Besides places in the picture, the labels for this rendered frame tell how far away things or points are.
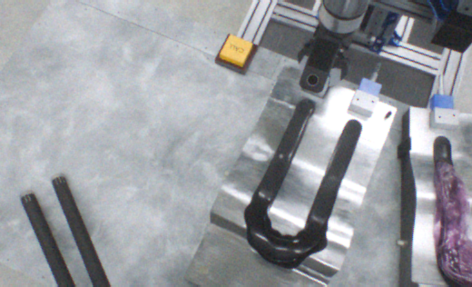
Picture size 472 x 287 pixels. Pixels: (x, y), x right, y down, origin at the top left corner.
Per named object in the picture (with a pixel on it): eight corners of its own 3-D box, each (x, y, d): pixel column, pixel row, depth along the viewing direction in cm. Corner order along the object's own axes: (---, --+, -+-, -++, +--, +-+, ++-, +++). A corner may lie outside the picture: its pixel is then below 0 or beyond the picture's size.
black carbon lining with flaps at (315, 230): (298, 100, 104) (303, 80, 96) (367, 128, 102) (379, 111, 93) (231, 246, 94) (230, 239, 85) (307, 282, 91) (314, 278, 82)
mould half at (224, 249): (280, 82, 114) (286, 53, 101) (384, 123, 110) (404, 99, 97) (186, 280, 98) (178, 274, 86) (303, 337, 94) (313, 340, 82)
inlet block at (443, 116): (425, 79, 111) (434, 68, 106) (447, 82, 111) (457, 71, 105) (426, 132, 106) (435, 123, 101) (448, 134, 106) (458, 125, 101)
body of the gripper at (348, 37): (354, 39, 96) (369, 2, 84) (339, 74, 93) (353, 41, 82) (319, 25, 97) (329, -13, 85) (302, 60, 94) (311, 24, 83)
